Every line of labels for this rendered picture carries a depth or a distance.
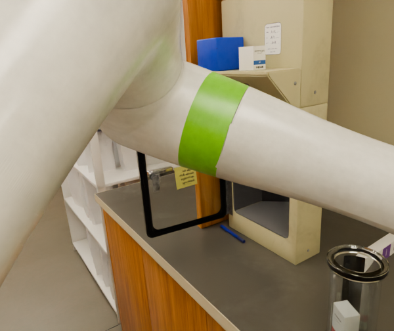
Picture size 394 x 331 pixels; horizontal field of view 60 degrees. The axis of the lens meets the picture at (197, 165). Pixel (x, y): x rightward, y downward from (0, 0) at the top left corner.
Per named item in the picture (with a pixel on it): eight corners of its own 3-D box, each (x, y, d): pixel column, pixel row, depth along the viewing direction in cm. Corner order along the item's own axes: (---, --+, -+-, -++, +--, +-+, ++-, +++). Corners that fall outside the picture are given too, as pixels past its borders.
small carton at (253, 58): (251, 69, 95) (251, 46, 93) (265, 69, 91) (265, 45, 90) (239, 70, 92) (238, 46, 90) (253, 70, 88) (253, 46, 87)
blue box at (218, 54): (224, 69, 110) (222, 39, 107) (244, 68, 102) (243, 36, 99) (197, 71, 105) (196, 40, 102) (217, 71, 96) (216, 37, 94)
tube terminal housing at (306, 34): (276, 207, 141) (278, 3, 118) (347, 238, 115) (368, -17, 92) (228, 226, 128) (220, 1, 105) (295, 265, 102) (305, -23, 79)
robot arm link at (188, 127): (49, 91, 35) (107, 8, 39) (89, 146, 47) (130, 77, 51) (215, 152, 32) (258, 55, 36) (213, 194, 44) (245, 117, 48)
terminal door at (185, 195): (226, 216, 125) (222, 106, 113) (147, 239, 113) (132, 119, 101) (225, 215, 126) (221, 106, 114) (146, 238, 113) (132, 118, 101)
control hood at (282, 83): (224, 100, 114) (222, 68, 111) (301, 108, 88) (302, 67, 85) (195, 104, 108) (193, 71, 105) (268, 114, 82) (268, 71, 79)
